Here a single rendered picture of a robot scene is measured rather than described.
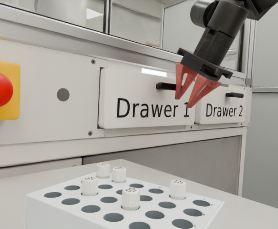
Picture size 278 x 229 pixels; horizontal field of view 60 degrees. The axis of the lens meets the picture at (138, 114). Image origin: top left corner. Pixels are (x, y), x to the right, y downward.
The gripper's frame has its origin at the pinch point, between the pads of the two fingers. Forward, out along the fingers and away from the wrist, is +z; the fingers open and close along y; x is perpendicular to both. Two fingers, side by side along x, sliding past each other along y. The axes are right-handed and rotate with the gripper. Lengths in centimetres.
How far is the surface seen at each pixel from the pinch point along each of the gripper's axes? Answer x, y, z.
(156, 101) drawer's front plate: 2.7, 4.4, 3.0
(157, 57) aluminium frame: 1.2, 10.5, -4.9
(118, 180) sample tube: 29.3, -14.8, 1.3
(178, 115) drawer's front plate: -5.3, 2.6, 5.4
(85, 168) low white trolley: 21.4, -2.4, 12.4
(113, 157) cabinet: 11.0, 1.9, 15.4
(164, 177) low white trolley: 15.0, -11.8, 7.3
